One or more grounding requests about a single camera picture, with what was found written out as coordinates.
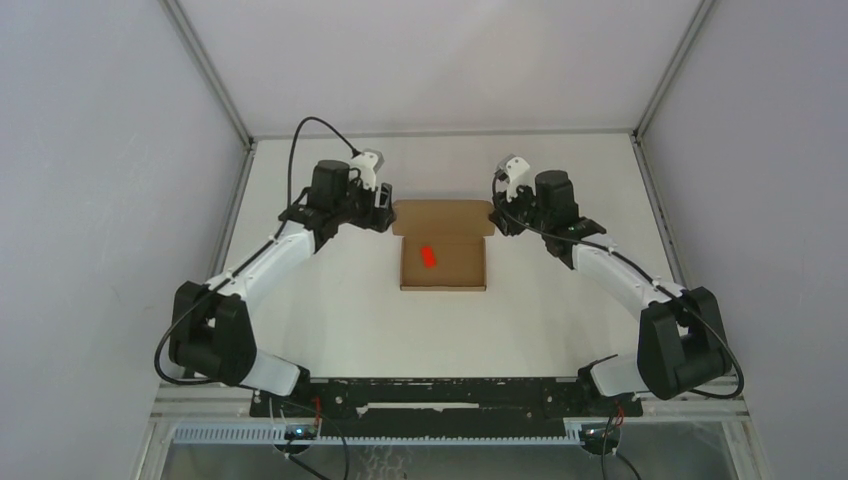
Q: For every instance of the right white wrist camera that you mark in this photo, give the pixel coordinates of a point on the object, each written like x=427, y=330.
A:
x=513, y=171

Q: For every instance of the right green circuit board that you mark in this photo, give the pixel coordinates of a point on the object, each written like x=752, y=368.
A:
x=598, y=435

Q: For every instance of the small red block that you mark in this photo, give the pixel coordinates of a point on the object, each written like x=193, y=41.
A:
x=428, y=257

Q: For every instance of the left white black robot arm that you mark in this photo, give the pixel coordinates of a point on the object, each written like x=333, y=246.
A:
x=212, y=332

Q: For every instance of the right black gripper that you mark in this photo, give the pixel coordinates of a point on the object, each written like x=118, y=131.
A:
x=503, y=223

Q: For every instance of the aluminium frame rail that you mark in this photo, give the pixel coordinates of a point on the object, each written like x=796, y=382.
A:
x=211, y=402

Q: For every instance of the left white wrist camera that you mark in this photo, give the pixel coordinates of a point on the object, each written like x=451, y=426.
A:
x=364, y=168

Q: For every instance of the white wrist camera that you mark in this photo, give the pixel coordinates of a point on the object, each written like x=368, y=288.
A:
x=513, y=171
x=364, y=168

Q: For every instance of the green circuit board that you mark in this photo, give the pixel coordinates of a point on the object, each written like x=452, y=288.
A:
x=299, y=433
x=598, y=435

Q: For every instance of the left green circuit board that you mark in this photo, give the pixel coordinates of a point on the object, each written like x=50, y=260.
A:
x=299, y=433

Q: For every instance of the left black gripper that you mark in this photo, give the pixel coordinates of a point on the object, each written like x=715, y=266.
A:
x=380, y=218

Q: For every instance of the white slotted cable duct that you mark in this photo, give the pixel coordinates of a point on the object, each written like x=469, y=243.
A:
x=256, y=434

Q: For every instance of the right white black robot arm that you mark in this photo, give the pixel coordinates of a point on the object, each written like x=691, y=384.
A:
x=681, y=342

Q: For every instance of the brown cardboard box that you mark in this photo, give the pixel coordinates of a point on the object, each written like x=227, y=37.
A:
x=457, y=230

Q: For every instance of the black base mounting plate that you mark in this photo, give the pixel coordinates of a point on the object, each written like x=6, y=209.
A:
x=524, y=405

